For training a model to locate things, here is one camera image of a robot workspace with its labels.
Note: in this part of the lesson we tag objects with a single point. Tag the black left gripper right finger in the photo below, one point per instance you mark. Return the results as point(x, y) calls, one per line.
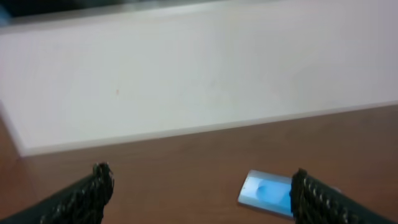
point(313, 202)

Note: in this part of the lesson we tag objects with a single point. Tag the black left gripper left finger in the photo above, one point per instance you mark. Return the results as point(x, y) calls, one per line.
point(82, 202)

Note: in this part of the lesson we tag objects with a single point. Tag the blue smartphone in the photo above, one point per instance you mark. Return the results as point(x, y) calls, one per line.
point(267, 192)

